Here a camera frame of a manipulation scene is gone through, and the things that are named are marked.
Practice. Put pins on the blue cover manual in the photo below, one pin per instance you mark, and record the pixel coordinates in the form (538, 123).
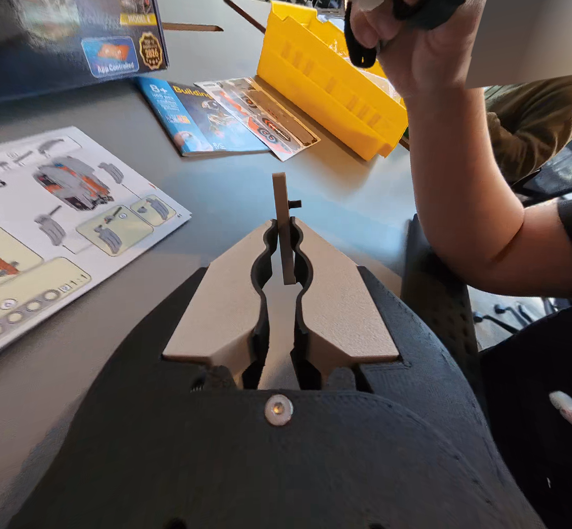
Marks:
(192, 122)

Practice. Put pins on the yellow plastic bin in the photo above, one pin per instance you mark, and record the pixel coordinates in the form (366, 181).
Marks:
(321, 91)

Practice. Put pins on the black mesh office chair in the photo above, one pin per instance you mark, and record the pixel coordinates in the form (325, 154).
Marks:
(438, 314)

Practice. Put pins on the orange and grey sticker sheet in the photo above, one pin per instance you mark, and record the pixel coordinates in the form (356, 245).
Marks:
(268, 126)

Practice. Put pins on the white instruction booklet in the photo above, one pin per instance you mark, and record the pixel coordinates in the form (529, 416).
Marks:
(67, 234)

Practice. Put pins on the person's right forearm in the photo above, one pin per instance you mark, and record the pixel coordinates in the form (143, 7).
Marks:
(456, 207)

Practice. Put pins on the grey desk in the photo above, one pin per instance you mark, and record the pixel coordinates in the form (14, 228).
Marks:
(223, 189)

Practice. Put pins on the light grey toy beam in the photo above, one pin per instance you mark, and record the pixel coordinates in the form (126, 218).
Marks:
(284, 225)

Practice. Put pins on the olive green cloth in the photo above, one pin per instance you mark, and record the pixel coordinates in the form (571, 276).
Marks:
(527, 126)

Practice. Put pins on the blue robot kit box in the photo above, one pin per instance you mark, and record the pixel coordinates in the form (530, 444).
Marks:
(67, 24)

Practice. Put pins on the person's right hand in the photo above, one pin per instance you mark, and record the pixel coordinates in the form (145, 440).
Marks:
(429, 55)

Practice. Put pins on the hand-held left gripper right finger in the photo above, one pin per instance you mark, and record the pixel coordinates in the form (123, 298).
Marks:
(344, 314)

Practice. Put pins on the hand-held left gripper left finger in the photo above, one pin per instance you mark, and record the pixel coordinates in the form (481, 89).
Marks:
(214, 314)

